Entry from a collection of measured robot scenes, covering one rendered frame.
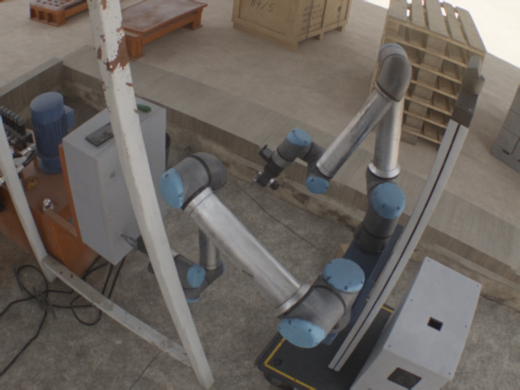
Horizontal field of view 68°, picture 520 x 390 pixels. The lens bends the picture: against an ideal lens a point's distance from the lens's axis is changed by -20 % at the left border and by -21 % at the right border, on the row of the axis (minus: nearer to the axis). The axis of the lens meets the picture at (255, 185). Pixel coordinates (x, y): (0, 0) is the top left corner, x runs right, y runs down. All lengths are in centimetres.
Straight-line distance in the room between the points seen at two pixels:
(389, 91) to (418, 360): 100
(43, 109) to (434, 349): 218
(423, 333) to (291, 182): 177
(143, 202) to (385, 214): 96
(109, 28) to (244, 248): 79
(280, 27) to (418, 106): 178
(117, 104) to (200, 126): 229
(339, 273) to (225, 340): 118
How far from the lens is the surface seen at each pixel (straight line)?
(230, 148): 337
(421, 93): 346
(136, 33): 427
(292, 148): 191
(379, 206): 186
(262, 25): 475
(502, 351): 317
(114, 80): 115
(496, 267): 318
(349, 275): 155
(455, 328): 192
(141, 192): 134
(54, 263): 267
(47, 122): 246
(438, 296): 198
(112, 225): 189
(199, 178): 149
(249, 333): 262
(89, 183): 178
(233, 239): 144
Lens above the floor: 227
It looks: 42 degrees down
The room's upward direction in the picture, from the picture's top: 9 degrees clockwise
